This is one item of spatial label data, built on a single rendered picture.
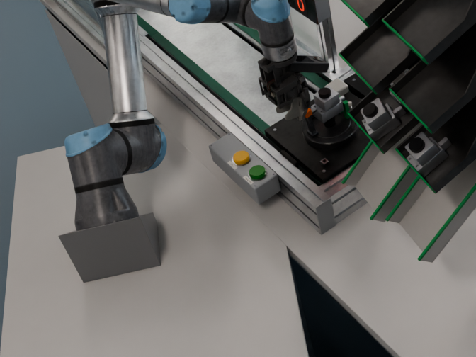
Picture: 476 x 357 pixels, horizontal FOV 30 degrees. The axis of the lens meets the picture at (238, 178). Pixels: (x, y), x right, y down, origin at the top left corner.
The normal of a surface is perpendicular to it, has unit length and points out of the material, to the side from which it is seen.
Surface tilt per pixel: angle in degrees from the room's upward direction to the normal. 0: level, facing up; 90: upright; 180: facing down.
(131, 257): 90
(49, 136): 0
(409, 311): 0
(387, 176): 45
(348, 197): 90
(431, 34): 25
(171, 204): 0
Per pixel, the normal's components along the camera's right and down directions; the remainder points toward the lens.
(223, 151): -0.20, -0.68
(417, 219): -0.77, -0.18
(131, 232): 0.12, 0.70
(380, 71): -0.55, -0.44
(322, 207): 0.55, 0.52
